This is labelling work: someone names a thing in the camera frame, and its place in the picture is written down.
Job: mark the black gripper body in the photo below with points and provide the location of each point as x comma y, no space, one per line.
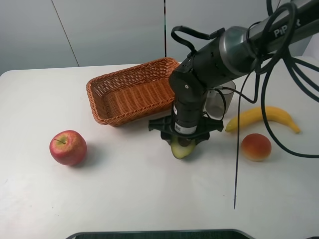
171,132

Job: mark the halved green avocado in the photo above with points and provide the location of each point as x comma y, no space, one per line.
180,151

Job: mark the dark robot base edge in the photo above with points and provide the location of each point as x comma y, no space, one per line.
177,234

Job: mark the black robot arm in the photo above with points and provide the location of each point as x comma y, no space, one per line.
223,56

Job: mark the brown wicker basket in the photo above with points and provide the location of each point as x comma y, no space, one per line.
133,93

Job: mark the clear plastic cup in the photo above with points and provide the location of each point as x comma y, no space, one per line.
218,100

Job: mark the orange red peach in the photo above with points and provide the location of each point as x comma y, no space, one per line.
256,147

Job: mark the red yellow apple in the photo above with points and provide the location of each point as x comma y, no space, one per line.
68,148

